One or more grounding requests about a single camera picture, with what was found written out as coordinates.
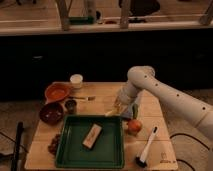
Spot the bunch of grapes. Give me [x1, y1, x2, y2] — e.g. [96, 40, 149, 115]
[48, 134, 60, 155]

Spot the wooden block in tray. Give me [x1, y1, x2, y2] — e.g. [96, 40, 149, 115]
[83, 124, 102, 149]

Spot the black pole left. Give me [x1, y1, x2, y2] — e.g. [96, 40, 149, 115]
[11, 122, 24, 171]

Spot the small dark cup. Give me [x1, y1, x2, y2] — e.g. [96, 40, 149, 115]
[65, 100, 77, 114]

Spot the blue green sponge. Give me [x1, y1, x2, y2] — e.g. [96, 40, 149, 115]
[121, 103, 138, 120]

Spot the red apple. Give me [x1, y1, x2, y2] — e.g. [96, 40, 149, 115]
[127, 119, 142, 135]

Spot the orange bowl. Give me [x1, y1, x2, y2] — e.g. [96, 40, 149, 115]
[45, 83, 70, 103]

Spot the white cup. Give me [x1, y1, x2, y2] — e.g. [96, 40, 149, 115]
[70, 74, 83, 89]

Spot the black cable right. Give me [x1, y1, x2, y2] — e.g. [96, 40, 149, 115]
[169, 132, 213, 171]

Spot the dark red bowl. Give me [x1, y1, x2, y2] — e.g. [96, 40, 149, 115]
[39, 102, 64, 125]

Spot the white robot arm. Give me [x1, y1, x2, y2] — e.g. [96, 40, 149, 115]
[115, 66, 213, 141]

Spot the green plastic tray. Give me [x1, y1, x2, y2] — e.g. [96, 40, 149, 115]
[55, 115, 124, 169]

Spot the white dish brush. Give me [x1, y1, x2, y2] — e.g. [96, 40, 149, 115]
[135, 127, 158, 168]

